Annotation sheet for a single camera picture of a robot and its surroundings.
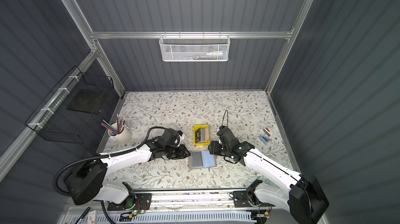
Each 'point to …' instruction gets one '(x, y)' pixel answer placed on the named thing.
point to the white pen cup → (123, 137)
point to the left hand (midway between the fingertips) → (190, 154)
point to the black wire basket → (65, 112)
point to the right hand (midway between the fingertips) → (213, 148)
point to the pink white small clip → (267, 131)
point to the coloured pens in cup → (113, 131)
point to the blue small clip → (264, 139)
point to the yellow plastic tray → (197, 135)
